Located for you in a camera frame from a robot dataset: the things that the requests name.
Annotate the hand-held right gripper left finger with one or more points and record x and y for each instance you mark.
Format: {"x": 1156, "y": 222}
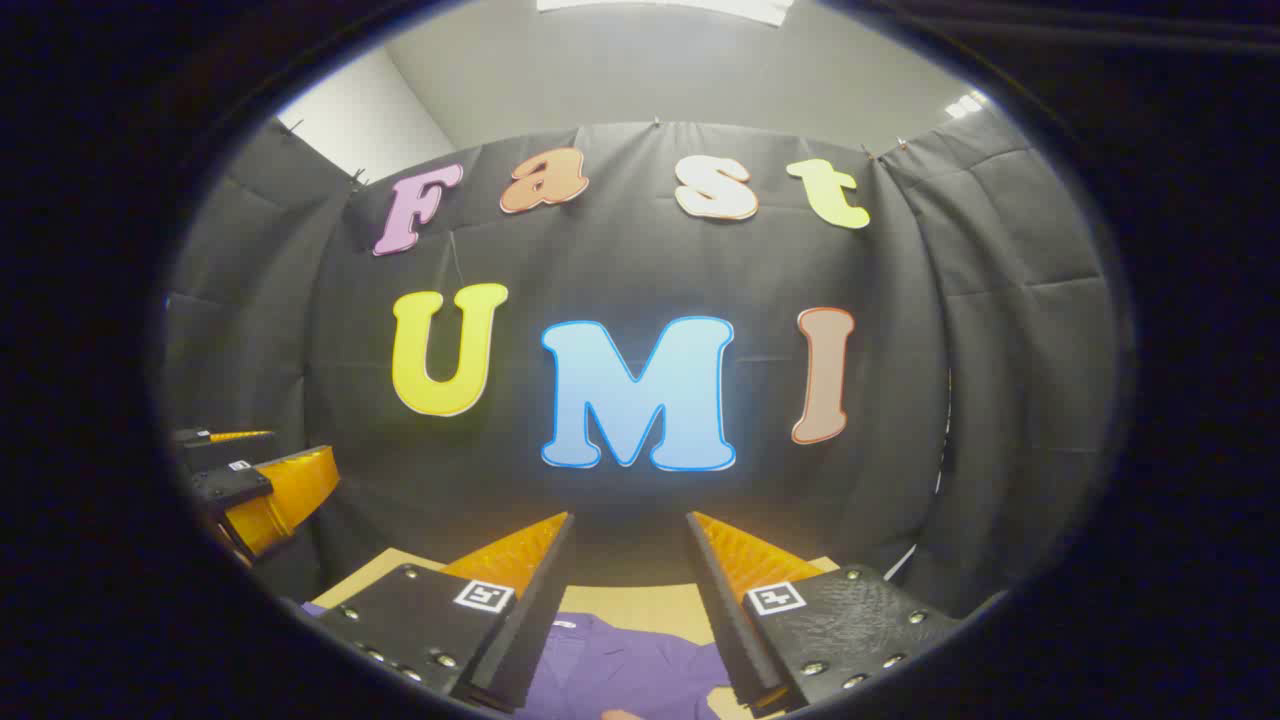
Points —
{"x": 535, "y": 610}

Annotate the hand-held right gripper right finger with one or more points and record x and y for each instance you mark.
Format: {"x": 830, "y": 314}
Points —
{"x": 730, "y": 620}

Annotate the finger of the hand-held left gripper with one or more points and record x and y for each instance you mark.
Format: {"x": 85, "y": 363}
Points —
{"x": 200, "y": 445}
{"x": 290, "y": 495}

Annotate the purple jacket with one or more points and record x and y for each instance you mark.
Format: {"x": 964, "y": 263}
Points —
{"x": 620, "y": 670}

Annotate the black backdrop cloth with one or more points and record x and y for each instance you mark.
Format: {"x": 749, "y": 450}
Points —
{"x": 620, "y": 270}

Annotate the ceiling light panel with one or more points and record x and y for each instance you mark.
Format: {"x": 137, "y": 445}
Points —
{"x": 700, "y": 8}
{"x": 965, "y": 105}

